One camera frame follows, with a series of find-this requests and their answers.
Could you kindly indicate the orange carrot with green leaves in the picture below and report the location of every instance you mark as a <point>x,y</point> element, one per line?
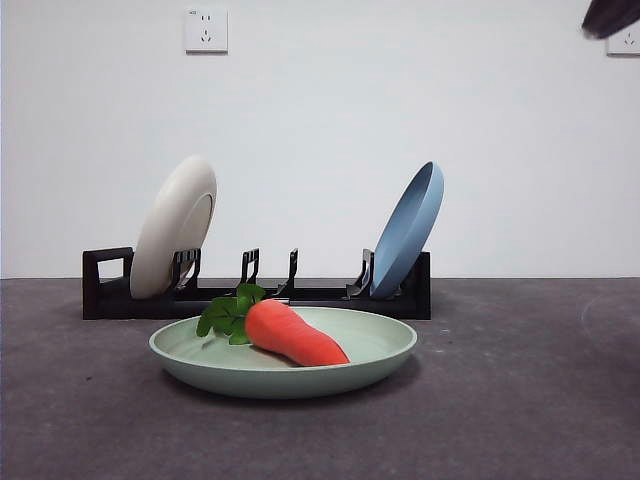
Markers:
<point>295,335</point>

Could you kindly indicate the green plate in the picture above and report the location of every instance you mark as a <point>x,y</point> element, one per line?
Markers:
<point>280,380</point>

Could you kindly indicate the blue plate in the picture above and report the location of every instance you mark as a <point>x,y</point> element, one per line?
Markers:
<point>405,240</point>

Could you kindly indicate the cream plate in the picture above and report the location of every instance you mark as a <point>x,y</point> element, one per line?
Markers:
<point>170,225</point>

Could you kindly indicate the black plate rack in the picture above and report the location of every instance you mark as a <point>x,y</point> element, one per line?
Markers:
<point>115,305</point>

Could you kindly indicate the white wall socket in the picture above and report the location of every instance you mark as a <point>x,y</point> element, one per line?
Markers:
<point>206,30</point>
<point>625,46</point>

